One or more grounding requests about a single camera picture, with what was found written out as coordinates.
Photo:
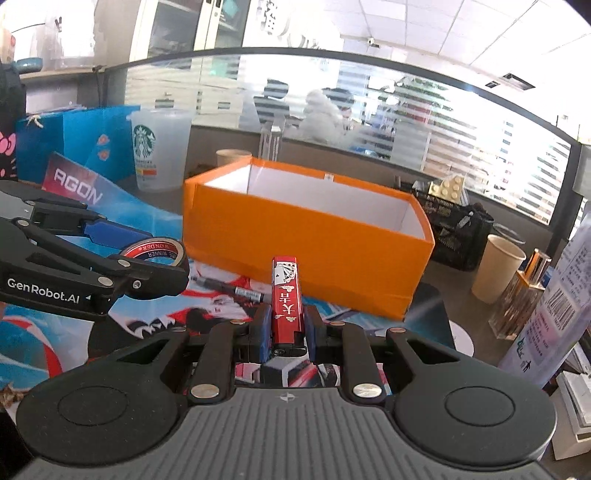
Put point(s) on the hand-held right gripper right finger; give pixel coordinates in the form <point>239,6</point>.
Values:
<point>310,332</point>

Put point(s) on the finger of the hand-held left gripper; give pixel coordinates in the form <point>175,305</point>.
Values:
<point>111,233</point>
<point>152,279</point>

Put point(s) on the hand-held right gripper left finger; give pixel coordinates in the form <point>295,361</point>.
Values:
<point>264,332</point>

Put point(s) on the black adhesive tape roll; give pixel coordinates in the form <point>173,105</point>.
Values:
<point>152,251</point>

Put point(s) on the red playing card box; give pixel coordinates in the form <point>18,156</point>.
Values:
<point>286,304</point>

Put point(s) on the orange cardboard box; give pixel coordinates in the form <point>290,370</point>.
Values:
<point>323,258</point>

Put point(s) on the printed desk mat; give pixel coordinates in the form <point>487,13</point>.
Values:
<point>152,217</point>

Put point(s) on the black pen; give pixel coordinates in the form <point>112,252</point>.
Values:
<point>240,291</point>

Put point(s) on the frosted plastic cup green logo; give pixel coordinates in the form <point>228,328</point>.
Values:
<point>159,170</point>

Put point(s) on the blue paper gift bag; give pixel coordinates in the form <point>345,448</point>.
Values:
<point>78,134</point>

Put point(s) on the beige paper cup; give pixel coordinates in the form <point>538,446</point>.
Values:
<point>496,272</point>
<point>231,161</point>

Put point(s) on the white round disc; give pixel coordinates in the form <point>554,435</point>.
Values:
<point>463,339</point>

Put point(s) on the black bag with pink bows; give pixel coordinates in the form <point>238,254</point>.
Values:
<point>9,115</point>

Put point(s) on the black plastic crate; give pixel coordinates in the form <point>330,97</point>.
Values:
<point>455,240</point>

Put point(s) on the blue bowl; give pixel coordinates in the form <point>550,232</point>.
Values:
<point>28,63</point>

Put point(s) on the yellow building brick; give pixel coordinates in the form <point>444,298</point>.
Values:
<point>445,188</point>

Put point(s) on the perfume bottle gold cap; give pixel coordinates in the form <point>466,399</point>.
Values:
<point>519,300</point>

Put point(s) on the glass door cabinet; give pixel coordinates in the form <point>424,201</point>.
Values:
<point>184,27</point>

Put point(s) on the white printed pouch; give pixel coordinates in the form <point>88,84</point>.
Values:
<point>554,314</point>

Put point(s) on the striped glass partition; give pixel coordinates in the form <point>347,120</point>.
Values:
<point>485,138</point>

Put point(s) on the white cardboard box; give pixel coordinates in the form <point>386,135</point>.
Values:
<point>575,415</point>

